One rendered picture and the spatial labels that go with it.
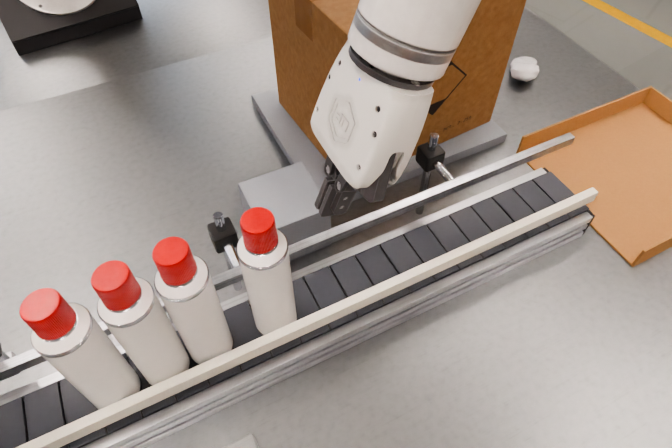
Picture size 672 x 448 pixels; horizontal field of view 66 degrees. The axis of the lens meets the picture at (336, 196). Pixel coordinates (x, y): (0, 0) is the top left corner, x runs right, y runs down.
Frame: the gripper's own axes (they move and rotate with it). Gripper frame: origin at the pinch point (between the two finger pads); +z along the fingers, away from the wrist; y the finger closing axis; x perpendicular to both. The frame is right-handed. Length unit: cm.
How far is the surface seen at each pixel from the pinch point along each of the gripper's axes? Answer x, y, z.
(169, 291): -15.9, 1.4, 8.8
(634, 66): 224, -90, 33
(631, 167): 61, -2, 3
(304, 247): 1.3, -3.0, 11.4
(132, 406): -18.8, 4.3, 23.9
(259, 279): -7.2, 2.3, 8.5
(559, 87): 65, -24, 2
